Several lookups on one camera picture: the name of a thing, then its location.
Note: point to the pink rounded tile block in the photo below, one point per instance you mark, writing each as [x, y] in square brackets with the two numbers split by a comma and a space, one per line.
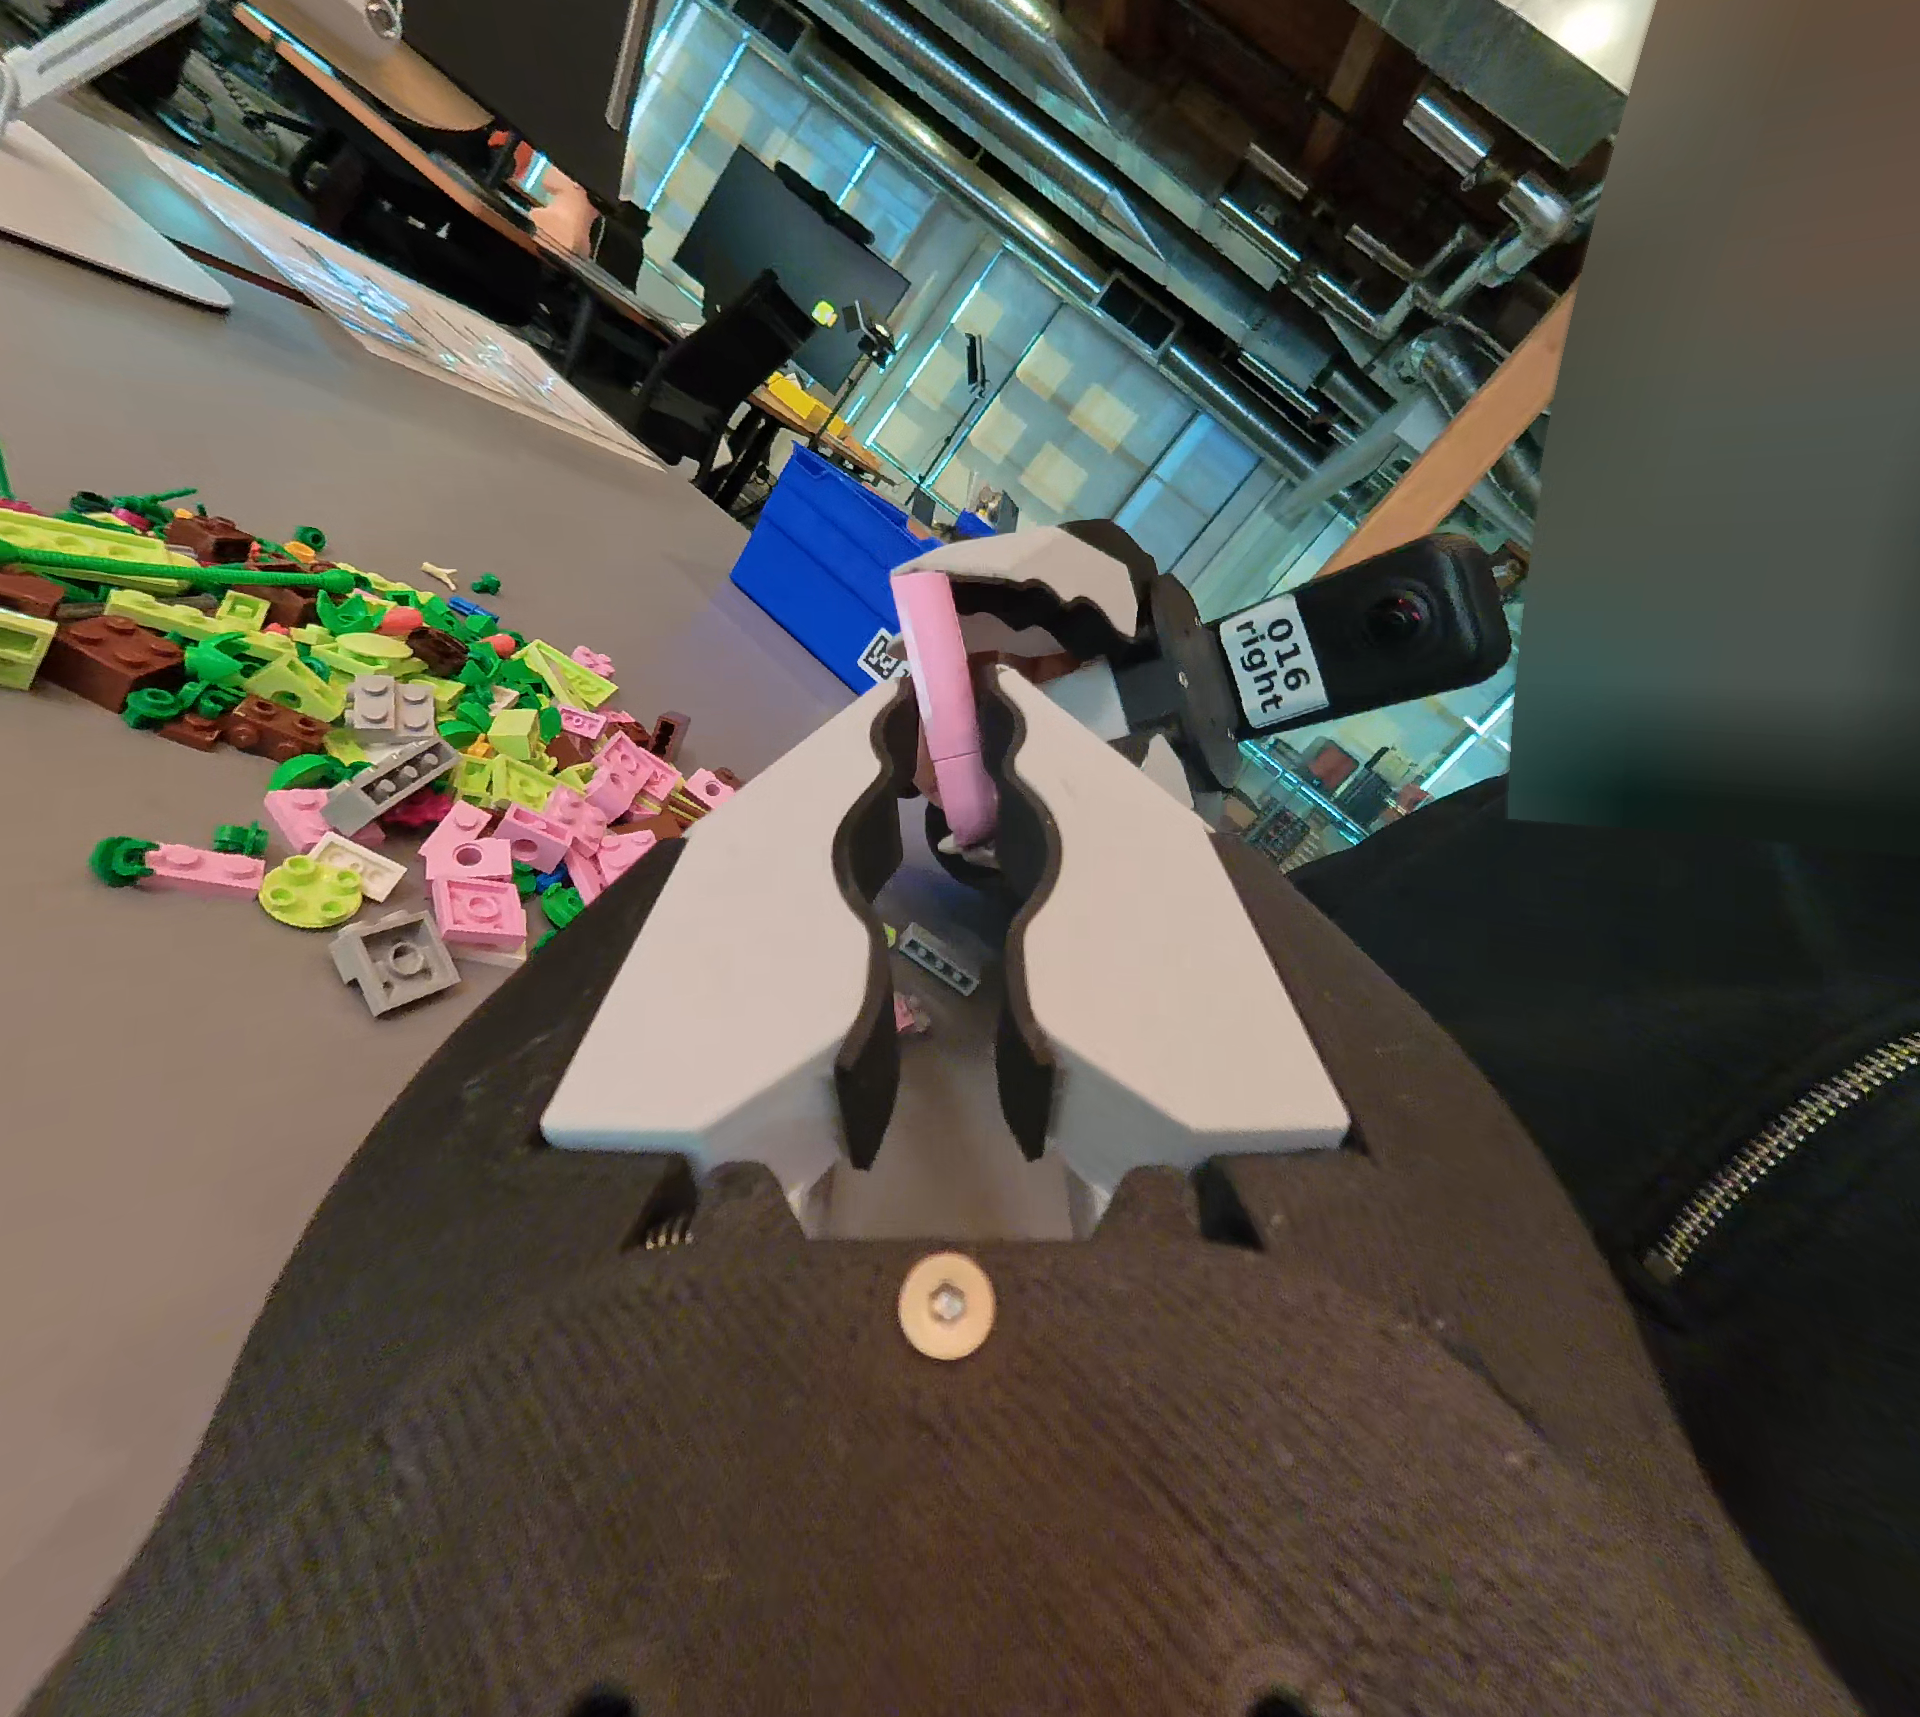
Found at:
[944, 697]

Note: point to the grey square plate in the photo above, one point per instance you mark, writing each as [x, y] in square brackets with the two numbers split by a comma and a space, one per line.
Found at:
[398, 965]

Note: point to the person's black jacket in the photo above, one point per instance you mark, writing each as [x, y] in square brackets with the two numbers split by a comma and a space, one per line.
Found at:
[1651, 1073]

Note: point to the black office chair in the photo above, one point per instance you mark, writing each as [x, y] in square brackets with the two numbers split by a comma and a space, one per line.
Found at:
[720, 382]

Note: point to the pile of mixed toy bricks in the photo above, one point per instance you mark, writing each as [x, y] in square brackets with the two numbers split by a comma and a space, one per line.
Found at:
[480, 847]

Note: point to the blue plastic bin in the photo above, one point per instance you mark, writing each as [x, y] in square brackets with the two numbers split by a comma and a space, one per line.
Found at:
[811, 562]

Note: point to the silver air duct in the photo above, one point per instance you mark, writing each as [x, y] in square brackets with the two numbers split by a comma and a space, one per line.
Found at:
[1141, 53]

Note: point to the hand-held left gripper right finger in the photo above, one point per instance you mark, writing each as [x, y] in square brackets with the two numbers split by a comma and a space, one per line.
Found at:
[1185, 998]

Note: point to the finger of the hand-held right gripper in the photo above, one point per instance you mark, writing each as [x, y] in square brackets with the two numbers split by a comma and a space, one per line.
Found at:
[1004, 562]
[1094, 697]

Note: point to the black monitor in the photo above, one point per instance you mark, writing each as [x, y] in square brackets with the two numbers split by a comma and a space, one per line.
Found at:
[781, 246]

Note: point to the printed paper sheet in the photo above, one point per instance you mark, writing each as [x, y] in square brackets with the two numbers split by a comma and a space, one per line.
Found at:
[451, 352]

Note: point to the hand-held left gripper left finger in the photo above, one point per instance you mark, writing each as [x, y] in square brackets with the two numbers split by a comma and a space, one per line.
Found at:
[704, 998]

